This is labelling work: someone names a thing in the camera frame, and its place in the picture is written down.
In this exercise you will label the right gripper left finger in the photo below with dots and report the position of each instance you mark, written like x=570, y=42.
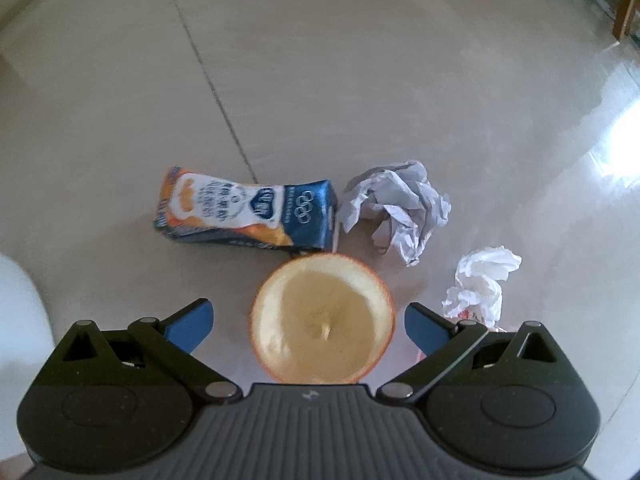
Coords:
x=170, y=342

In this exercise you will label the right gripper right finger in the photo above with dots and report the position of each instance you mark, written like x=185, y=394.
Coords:
x=444, y=344

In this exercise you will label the white tissue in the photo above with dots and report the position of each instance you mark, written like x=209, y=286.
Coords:
x=477, y=291

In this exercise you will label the white plastic trash bin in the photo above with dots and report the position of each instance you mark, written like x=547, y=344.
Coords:
x=26, y=343

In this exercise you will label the grey crumpled paper ball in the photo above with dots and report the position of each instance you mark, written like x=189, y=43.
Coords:
x=402, y=200

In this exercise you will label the blue orange milk carton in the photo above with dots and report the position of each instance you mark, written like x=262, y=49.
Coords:
x=197, y=208

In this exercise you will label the wooden stool leg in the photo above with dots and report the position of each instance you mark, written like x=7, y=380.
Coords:
x=625, y=12

